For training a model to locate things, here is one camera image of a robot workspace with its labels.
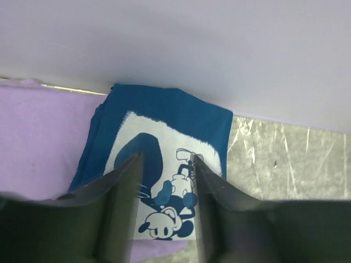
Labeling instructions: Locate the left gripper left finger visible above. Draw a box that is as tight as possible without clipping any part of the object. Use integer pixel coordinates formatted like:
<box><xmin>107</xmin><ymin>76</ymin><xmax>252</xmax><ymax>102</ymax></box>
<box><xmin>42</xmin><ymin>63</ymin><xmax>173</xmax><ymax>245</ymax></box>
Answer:
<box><xmin>1</xmin><ymin>153</ymin><xmax>143</xmax><ymax>262</ymax></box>

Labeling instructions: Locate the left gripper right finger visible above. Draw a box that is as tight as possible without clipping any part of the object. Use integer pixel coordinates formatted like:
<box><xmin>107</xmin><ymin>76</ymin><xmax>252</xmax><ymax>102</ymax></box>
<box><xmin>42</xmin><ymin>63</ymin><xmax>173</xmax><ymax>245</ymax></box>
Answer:
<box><xmin>195</xmin><ymin>158</ymin><xmax>350</xmax><ymax>262</ymax></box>

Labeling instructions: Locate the blue t shirt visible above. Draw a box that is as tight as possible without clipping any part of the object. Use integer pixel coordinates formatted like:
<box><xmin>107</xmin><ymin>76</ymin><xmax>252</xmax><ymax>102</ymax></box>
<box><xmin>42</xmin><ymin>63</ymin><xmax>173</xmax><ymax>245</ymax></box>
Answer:
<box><xmin>70</xmin><ymin>84</ymin><xmax>233</xmax><ymax>241</ymax></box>

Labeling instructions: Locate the folded purple t shirt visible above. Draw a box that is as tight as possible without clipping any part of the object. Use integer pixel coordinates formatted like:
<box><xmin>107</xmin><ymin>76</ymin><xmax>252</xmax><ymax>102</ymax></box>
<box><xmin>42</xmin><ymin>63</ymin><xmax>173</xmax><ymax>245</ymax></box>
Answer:
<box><xmin>0</xmin><ymin>78</ymin><xmax>187</xmax><ymax>263</ymax></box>

